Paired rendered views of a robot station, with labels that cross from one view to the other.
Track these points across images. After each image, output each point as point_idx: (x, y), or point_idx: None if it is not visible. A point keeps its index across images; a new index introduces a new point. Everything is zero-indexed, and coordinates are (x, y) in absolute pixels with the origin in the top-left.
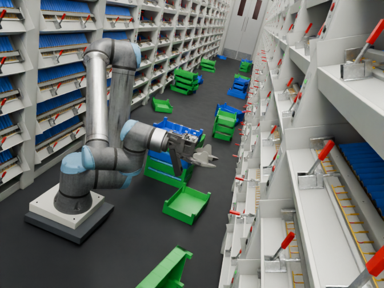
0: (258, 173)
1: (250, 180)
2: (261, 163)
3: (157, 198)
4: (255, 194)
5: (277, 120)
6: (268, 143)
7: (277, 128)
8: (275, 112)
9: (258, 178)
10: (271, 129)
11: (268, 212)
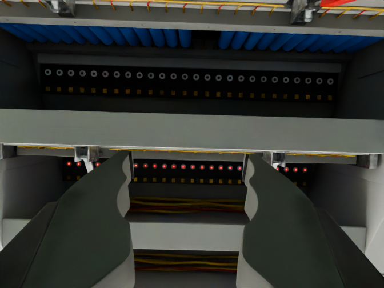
0: (374, 17)
1: (318, 9)
2: (144, 147)
3: None
4: (218, 3)
5: (366, 178)
6: (265, 156)
7: (358, 159)
8: (370, 199)
9: (355, 3)
10: (382, 156)
11: None
